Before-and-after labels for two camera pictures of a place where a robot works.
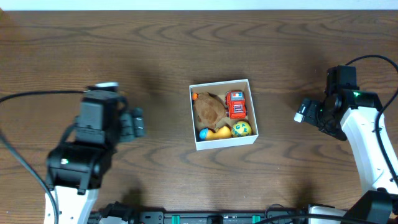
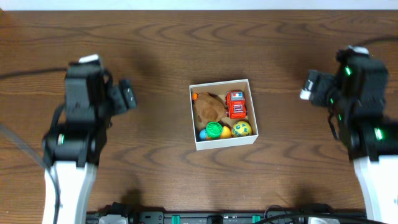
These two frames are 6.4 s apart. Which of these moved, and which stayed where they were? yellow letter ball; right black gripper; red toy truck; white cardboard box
Moved: right black gripper
Stayed: yellow letter ball; red toy truck; white cardboard box
